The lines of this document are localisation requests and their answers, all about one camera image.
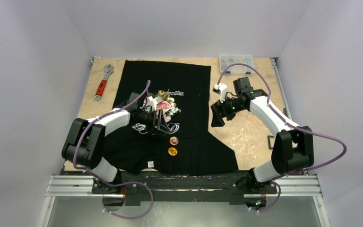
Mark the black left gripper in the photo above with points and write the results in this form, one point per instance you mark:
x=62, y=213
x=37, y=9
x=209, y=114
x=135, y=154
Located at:
x=157, y=125

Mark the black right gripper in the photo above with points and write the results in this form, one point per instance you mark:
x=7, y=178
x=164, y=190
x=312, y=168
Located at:
x=218, y=110

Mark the orange yellow round brooch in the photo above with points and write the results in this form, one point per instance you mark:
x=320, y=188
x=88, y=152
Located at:
x=172, y=151

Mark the black floral print t-shirt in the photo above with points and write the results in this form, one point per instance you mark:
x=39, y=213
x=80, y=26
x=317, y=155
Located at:
x=187, y=88

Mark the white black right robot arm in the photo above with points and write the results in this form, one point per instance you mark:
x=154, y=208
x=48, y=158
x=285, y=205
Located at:
x=293, y=145

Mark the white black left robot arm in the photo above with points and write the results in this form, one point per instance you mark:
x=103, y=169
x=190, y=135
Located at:
x=84, y=145

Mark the black open display case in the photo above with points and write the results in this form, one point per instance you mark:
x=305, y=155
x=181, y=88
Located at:
x=271, y=142

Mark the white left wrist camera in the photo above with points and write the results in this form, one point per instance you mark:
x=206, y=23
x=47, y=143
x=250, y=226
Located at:
x=151, y=103

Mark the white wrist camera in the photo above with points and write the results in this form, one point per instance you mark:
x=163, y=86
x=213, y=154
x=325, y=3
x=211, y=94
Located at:
x=221, y=89
x=151, y=103

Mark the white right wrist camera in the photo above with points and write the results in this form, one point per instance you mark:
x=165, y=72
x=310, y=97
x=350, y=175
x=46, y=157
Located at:
x=221, y=89

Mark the aluminium black mounting rail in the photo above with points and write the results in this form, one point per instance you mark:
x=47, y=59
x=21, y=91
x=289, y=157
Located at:
x=152, y=185

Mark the red handled adjustable wrench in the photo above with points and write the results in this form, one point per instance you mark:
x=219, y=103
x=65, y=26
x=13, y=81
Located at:
x=108, y=70

